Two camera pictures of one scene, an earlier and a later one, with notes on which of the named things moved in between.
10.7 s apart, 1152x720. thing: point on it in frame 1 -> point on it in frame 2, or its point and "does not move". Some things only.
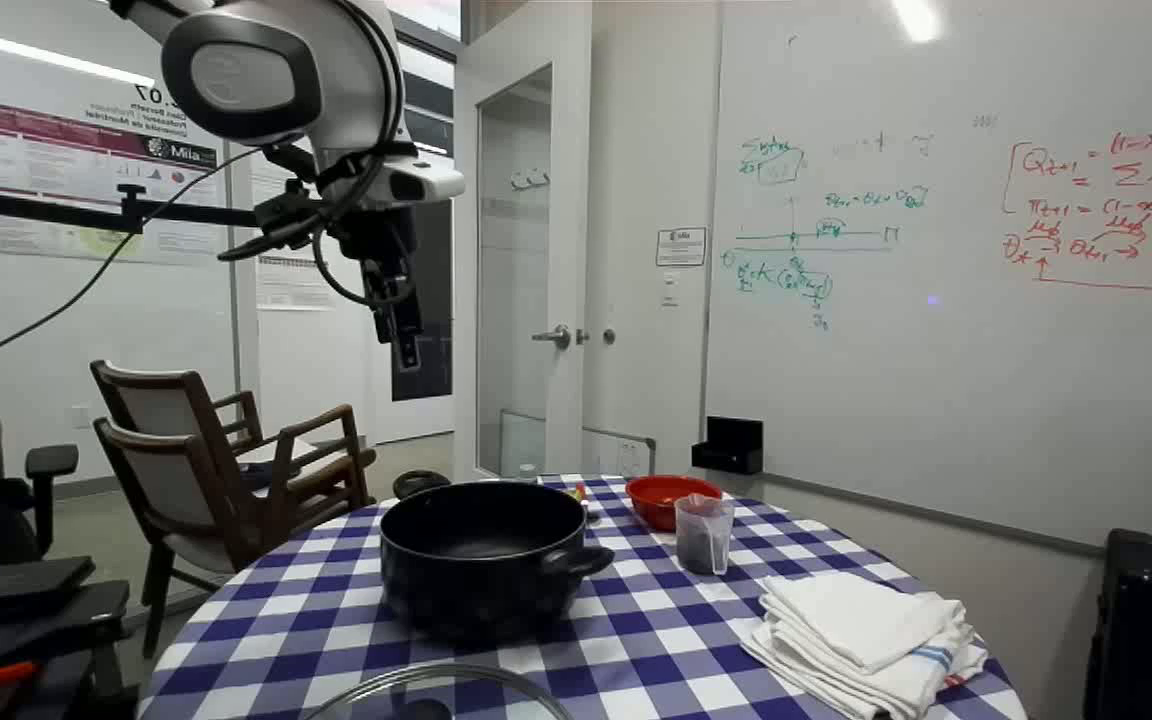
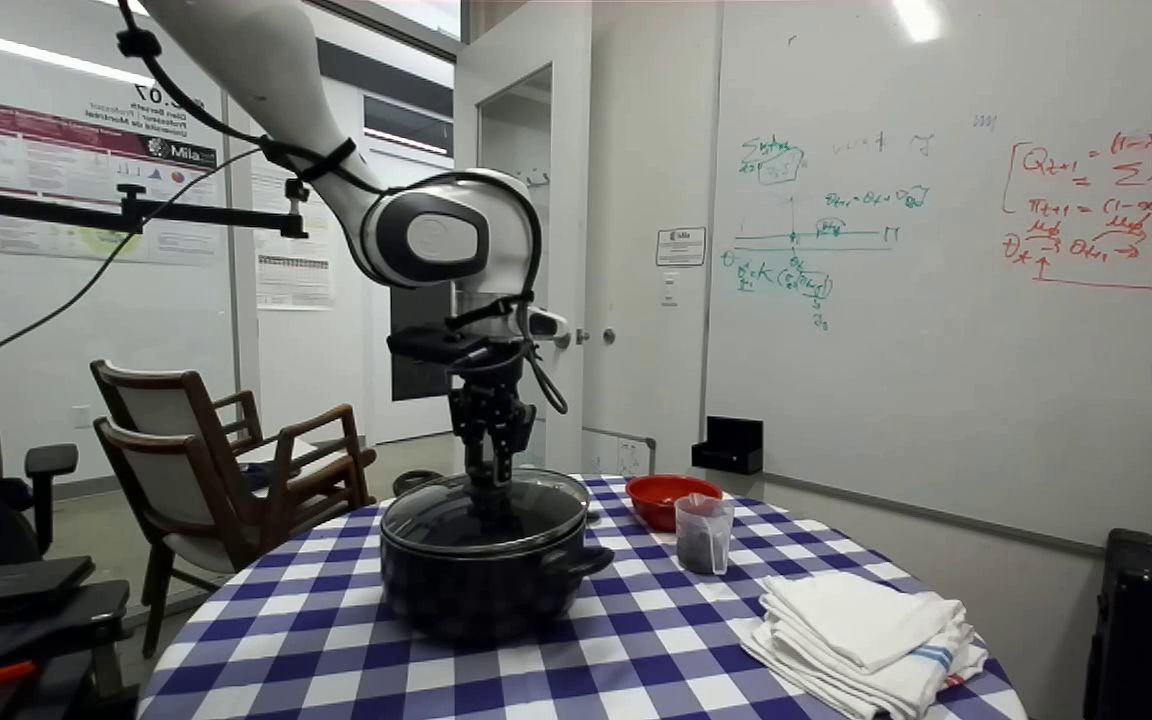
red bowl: x=657 y=494 does not move
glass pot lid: x=442 y=691 -> x=445 y=519
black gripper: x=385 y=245 -> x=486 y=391
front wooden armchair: x=194 y=535 does not move
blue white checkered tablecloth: x=314 y=609 does not move
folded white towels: x=860 y=644 does not move
